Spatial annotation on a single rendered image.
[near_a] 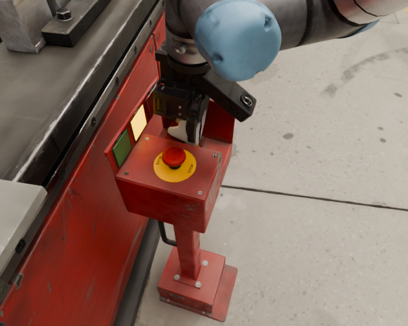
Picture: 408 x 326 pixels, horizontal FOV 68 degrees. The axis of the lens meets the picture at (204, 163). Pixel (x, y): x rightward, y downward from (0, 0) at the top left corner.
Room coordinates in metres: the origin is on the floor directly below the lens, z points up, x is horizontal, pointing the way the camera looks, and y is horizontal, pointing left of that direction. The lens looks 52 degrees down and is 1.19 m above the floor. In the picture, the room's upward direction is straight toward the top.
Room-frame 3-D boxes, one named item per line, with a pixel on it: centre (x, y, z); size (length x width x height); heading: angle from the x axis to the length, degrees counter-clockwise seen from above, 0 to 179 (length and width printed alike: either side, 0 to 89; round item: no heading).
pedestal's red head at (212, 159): (0.37, 0.04, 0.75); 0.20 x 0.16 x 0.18; 162
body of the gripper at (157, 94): (0.42, 0.03, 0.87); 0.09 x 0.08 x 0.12; 72
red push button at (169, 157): (0.32, 0.05, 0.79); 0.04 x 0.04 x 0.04
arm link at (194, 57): (0.41, 0.02, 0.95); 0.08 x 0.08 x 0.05
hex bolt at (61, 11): (0.57, 0.26, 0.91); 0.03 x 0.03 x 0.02
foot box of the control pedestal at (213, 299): (0.36, 0.02, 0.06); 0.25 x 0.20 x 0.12; 72
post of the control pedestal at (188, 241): (0.37, 0.04, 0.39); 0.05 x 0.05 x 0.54; 72
